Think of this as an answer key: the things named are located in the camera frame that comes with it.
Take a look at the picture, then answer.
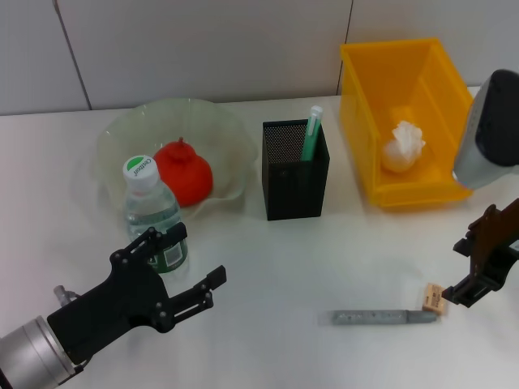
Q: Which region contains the clear green-label water bottle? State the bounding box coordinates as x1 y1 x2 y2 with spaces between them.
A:
122 153 191 284

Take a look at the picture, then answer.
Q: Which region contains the pale green glass fruit bowl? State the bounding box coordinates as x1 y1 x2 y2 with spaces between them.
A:
95 96 260 222

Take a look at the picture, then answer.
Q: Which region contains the green utility knife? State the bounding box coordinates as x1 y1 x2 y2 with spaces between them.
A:
299 105 324 162

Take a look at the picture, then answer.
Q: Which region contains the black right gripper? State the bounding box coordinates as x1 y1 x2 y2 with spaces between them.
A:
441 197 519 309

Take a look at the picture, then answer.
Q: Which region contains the tan eraser block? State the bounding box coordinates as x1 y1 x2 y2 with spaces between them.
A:
421 283 450 315

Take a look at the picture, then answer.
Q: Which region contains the black mesh pen holder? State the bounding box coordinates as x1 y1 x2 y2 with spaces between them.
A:
261 118 331 222

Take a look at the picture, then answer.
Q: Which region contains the yellow plastic bin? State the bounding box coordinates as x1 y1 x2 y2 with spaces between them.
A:
338 37 492 212

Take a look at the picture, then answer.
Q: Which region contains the left metal connector plug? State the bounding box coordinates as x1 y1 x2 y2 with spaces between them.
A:
54 285 78 305

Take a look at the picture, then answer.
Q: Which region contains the white paper ball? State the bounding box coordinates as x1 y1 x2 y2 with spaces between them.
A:
381 120 427 174

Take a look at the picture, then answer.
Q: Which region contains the right wrist camera housing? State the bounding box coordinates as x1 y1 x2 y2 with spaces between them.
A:
452 69 519 190

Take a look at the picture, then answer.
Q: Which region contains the grey marker pen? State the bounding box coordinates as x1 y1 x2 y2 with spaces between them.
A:
324 310 439 327

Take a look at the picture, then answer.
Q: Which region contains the orange fruit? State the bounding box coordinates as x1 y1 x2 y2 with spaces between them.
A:
152 136 215 208

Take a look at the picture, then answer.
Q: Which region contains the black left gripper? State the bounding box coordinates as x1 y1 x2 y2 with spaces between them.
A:
46 221 227 361

